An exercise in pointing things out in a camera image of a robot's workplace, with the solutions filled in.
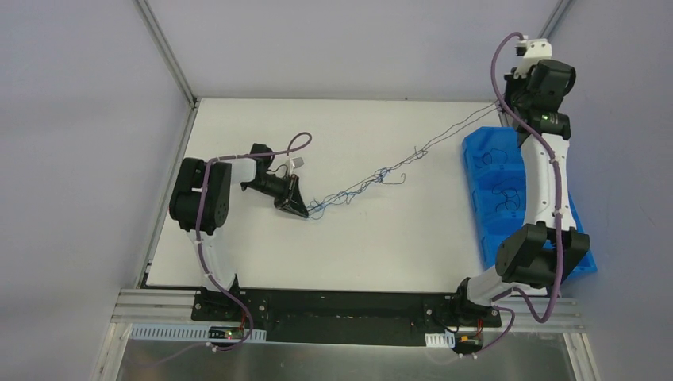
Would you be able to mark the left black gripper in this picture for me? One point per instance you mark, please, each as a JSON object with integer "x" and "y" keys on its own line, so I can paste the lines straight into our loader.
{"x": 286, "y": 194}

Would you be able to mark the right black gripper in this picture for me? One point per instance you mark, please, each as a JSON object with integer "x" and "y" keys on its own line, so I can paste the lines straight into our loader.
{"x": 511, "y": 85}

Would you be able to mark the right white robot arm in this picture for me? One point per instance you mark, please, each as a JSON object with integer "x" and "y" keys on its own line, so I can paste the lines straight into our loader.
{"x": 547, "y": 248}

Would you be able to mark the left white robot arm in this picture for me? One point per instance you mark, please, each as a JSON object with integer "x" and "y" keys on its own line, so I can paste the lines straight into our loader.
{"x": 201, "y": 196}

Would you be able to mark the blue plastic compartment bin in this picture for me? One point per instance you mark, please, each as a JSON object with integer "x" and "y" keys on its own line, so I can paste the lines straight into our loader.
{"x": 495, "y": 174}

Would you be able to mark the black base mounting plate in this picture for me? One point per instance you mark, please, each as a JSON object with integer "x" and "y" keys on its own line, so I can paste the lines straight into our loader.
{"x": 340, "y": 317}

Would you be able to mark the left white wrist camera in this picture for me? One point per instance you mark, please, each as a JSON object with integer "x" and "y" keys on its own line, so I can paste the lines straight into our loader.
{"x": 295, "y": 163}

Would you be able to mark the aluminium frame rail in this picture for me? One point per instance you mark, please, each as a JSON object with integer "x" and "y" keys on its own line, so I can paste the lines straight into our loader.
{"x": 153, "y": 306}

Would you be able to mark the white slotted cable duct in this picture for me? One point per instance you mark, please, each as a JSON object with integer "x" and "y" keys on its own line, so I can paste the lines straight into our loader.
{"x": 221, "y": 334}

